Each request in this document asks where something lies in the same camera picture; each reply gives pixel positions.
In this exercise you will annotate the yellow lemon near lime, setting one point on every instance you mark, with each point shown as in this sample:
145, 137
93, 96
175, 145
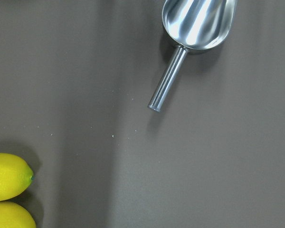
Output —
15, 176

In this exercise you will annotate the yellow lemon outer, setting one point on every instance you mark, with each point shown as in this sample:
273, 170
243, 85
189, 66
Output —
12, 215

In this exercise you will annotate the metal ice scoop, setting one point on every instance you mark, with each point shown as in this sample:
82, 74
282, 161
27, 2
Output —
194, 26

